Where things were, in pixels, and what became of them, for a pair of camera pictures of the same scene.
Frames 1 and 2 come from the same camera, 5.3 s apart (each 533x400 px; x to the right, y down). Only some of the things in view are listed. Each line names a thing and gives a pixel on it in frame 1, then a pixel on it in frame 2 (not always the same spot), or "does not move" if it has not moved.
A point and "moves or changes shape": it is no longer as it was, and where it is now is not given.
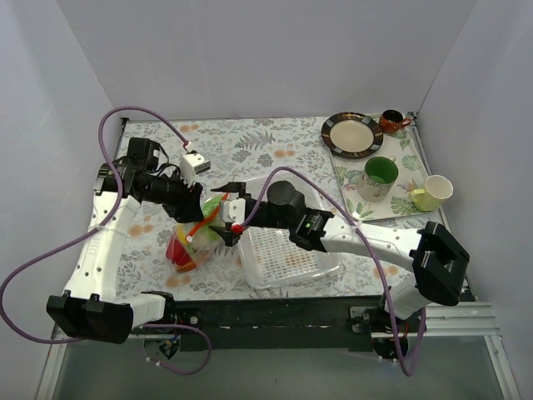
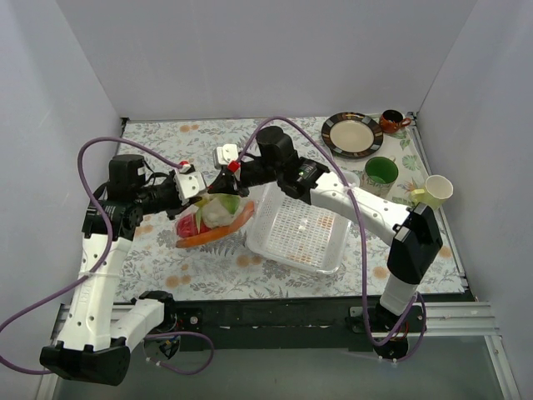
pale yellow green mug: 437,189 does not move
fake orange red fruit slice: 177,253 → 194,240
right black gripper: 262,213 → 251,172
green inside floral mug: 377,178 does not move
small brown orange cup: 391,121 does not move
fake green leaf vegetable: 211,206 moves or changes shape
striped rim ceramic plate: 352,135 does not move
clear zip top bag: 193,247 moves or changes shape
